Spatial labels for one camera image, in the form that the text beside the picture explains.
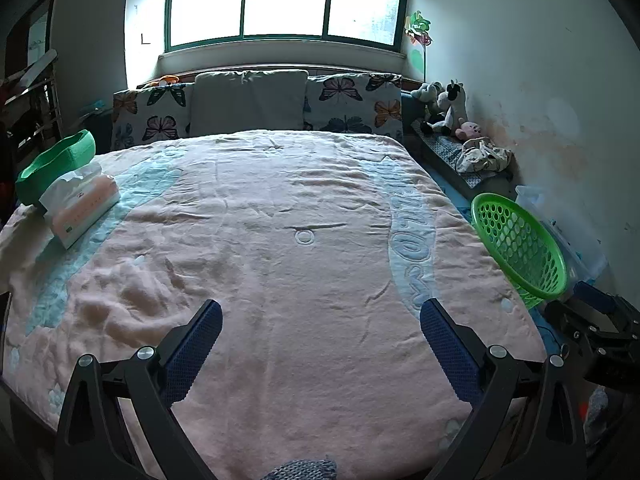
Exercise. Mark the pink blanket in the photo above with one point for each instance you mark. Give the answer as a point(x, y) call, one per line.
point(300, 310)

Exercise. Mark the cow plush toy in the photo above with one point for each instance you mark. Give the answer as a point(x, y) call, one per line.
point(452, 105)

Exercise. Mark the large butterfly print pillow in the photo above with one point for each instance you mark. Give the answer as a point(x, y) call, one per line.
point(350, 105)

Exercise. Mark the clear plastic storage bin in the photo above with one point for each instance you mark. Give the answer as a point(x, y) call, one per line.
point(585, 255)

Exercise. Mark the white pillow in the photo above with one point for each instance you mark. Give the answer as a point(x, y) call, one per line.
point(250, 100)

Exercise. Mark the pink tissue pack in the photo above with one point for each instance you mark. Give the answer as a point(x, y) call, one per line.
point(85, 205)

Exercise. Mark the pink plush toy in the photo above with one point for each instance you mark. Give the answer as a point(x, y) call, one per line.
point(467, 130)

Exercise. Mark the grey plush toy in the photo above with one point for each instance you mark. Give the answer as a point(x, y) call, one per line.
point(425, 92)

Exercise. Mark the green plastic basin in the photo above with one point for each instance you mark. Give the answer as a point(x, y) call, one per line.
point(55, 160)

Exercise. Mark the orange plush toy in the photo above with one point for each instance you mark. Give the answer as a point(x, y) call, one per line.
point(168, 80)

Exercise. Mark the crumpled beige cloth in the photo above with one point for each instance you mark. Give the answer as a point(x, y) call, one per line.
point(482, 155)

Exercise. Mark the teal cloth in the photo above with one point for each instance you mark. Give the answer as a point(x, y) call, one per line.
point(95, 108)

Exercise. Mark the metal rack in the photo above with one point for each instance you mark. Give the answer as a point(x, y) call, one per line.
point(40, 105)

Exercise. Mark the green plastic mesh basket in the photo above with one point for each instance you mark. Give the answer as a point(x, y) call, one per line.
point(520, 245)

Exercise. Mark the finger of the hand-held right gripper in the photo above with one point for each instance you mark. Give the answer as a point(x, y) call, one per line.
point(595, 297)
point(570, 317)

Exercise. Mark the small butterfly print pillow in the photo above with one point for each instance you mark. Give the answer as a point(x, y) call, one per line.
point(150, 115)

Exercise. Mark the green pinwheel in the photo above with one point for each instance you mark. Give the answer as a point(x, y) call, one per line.
point(417, 27)

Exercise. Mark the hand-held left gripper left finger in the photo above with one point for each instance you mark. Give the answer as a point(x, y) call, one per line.
point(192, 350)

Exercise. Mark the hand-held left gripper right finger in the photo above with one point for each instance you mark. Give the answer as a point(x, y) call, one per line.
point(450, 350)

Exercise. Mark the patterned bench cushion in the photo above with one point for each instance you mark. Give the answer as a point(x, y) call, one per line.
point(445, 150)

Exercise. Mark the grey knit sweater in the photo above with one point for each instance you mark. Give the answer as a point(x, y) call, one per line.
point(305, 471)

